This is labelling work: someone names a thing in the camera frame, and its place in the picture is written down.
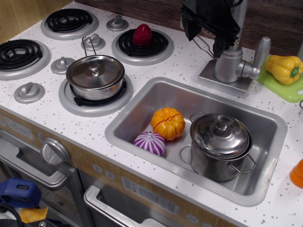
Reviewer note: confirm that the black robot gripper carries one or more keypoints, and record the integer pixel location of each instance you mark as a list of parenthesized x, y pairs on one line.
[(213, 15)]

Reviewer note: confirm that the silver toy faucet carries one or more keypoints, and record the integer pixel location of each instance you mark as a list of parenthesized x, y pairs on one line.
[(233, 75)]

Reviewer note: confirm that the back right stove burner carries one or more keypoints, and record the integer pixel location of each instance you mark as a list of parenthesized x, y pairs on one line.
[(160, 49)]

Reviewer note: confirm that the stove burner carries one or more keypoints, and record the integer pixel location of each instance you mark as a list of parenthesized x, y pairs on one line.
[(160, 49), (69, 24), (70, 101), (22, 58)]

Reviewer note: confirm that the red toy egg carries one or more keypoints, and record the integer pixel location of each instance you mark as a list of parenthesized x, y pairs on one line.
[(142, 35)]

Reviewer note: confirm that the yellow toy bell pepper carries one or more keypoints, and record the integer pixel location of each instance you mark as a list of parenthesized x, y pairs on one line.
[(286, 69)]

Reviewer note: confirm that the grey stove knob back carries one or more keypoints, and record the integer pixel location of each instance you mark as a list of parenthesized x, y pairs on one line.
[(117, 24)]

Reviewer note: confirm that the grey stove knob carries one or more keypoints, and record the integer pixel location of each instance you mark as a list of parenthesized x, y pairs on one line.
[(117, 24), (29, 93), (92, 43), (61, 65)]

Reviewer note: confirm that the orange toy pumpkin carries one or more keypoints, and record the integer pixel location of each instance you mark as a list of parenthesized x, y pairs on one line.
[(169, 123)]

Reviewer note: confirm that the green cutting board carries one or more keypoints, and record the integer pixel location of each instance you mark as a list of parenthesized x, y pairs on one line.
[(292, 93)]

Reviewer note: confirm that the steel tall pot lid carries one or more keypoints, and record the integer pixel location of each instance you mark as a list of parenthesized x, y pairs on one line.
[(219, 135)]

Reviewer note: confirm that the grey stove knob centre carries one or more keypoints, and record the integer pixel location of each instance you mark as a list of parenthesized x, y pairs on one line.
[(92, 43)]

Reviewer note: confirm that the silver sink basin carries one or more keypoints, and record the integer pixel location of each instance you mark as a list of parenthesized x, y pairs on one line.
[(267, 130)]

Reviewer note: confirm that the steel saucepan lid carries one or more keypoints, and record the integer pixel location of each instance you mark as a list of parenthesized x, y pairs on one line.
[(95, 72)]

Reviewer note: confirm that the small steel saucepan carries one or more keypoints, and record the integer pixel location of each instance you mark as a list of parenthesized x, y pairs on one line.
[(98, 94)]

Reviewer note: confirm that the purple white toy onion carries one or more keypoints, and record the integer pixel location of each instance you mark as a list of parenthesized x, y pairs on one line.
[(152, 142)]

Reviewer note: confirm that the front stove burner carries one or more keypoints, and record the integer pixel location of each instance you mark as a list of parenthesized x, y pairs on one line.
[(70, 101)]

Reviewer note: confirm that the tall steel pot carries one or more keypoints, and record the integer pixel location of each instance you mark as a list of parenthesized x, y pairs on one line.
[(218, 169)]

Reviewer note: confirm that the back left stove burner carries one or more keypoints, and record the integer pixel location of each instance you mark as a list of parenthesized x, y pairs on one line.
[(69, 24)]

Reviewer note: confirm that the grey stove knob left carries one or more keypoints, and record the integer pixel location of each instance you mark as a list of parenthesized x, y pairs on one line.
[(61, 65)]

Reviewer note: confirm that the orange toy bottle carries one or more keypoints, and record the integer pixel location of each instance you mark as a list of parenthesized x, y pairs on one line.
[(296, 174)]

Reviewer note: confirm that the far left stove burner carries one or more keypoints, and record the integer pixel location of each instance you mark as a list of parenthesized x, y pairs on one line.
[(22, 58)]

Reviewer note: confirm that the grey stove knob front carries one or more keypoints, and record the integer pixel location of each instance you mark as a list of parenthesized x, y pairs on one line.
[(29, 93)]

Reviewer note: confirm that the grey oven dial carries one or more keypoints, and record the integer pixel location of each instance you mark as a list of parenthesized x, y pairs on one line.
[(53, 152)]

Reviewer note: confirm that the blue clamp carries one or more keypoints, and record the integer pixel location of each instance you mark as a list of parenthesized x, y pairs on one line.
[(20, 193)]

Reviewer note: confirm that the yellow tape piece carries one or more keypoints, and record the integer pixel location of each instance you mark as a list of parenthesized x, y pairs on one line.
[(29, 215)]

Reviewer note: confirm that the thin wire rack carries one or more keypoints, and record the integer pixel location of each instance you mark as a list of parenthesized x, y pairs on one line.
[(203, 45)]

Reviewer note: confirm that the silver dishwasher door handle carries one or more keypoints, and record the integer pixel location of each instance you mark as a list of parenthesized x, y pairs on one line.
[(111, 208)]

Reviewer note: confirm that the silver oven door handle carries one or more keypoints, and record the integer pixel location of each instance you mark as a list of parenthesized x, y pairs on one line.
[(24, 160)]

